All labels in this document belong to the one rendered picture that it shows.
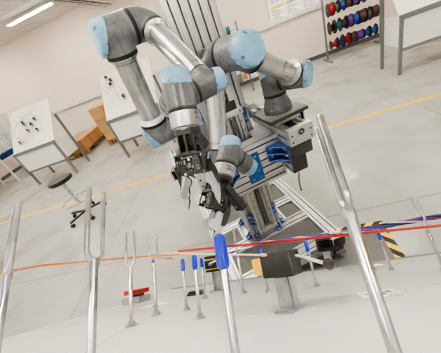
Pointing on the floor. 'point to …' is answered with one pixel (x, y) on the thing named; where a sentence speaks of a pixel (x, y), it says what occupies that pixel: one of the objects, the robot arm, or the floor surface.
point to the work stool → (69, 193)
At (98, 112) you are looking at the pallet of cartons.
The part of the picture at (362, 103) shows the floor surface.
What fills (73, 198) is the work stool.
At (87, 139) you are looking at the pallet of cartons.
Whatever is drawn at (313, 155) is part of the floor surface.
